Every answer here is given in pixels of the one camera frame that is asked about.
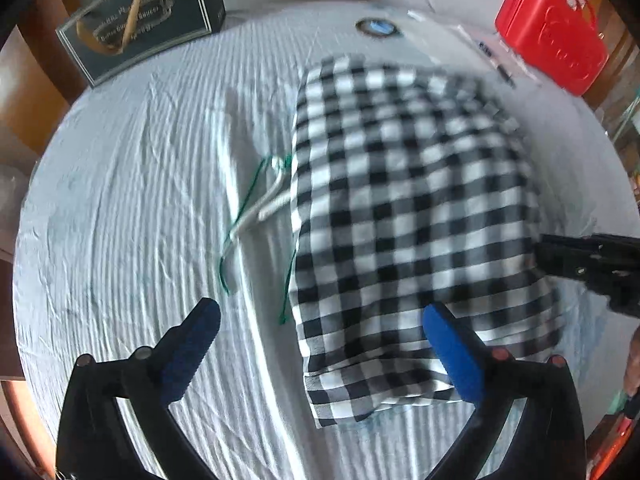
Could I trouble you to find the dark gift bag ribbon handles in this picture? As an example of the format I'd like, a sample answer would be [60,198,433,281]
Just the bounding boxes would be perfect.
[55,0,226,87]

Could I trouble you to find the person's right hand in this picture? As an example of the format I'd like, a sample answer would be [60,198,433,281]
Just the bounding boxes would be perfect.
[623,325,640,397]

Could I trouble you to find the white paper sheets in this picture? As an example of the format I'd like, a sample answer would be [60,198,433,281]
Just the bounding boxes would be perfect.
[407,7,541,86]

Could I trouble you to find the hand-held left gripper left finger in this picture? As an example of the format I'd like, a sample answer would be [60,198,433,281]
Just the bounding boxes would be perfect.
[55,297,222,480]

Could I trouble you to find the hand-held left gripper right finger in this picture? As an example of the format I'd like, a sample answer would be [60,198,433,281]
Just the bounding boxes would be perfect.
[422,302,587,480]

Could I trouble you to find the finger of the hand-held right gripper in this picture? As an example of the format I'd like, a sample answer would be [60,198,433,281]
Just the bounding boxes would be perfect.
[541,233,640,252]
[536,242,603,283]

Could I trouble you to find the wooden bed frame post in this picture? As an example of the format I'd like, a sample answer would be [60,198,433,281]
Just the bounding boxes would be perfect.
[20,0,87,157]
[582,0,640,111]

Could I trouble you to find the black pen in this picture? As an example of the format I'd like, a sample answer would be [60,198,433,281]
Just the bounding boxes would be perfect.
[477,42,517,89]

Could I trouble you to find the black white checkered garment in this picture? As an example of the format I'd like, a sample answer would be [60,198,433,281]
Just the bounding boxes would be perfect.
[289,52,563,428]

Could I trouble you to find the red plastic carry case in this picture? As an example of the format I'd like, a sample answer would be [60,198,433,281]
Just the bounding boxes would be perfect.
[494,0,610,97]

